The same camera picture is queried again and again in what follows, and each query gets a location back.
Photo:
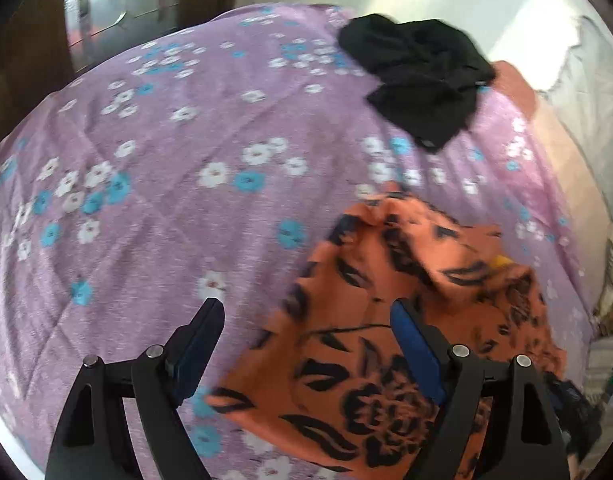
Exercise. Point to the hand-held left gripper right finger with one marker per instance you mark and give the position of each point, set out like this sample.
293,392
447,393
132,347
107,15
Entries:
417,352

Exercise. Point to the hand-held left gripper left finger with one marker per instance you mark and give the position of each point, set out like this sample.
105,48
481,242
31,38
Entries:
196,355

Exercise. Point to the orange floral dress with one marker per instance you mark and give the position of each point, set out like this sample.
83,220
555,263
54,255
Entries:
346,310

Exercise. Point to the striped floral pillow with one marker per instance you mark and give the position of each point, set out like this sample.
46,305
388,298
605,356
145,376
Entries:
606,352

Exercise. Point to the purple floral blanket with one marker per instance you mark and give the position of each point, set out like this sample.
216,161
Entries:
161,200

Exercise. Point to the pink bed sheet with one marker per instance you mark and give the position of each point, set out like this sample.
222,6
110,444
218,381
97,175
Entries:
561,160

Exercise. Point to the black garment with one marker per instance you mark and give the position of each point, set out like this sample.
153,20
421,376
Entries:
426,75

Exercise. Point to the grey pillow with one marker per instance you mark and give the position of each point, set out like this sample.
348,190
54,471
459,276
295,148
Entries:
596,110

